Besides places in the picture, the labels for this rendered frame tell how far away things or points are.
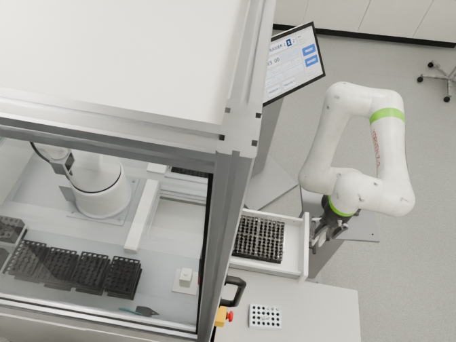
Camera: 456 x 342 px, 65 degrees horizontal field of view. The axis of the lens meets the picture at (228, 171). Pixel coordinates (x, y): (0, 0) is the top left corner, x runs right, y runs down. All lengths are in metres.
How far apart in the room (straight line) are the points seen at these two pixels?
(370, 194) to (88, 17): 0.87
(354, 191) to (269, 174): 1.73
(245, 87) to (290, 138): 2.71
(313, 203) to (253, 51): 1.40
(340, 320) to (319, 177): 0.59
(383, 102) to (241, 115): 1.07
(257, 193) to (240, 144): 2.33
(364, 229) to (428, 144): 1.91
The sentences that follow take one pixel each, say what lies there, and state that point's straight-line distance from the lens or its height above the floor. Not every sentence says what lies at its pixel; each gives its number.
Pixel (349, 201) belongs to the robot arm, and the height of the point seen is 1.39.
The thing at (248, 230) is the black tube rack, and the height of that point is 0.90.
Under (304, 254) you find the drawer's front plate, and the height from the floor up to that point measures 0.93.
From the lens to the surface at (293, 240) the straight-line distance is 1.64.
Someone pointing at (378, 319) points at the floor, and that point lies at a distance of 2.60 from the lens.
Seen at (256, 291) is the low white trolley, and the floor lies 0.76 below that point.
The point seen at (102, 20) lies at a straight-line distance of 0.58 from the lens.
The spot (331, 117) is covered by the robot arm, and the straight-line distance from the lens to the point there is 1.44.
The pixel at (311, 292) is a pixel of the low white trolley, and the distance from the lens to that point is 1.66.
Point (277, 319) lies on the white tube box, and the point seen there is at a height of 0.77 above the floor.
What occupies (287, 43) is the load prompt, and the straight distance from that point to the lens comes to 2.04.
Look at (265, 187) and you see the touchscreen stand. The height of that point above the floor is 0.04.
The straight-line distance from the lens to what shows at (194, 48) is 0.52.
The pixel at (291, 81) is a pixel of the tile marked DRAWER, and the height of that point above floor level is 1.01.
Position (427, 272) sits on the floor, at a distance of 2.90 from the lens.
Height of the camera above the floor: 2.27
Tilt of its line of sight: 54 degrees down
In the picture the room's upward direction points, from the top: 9 degrees clockwise
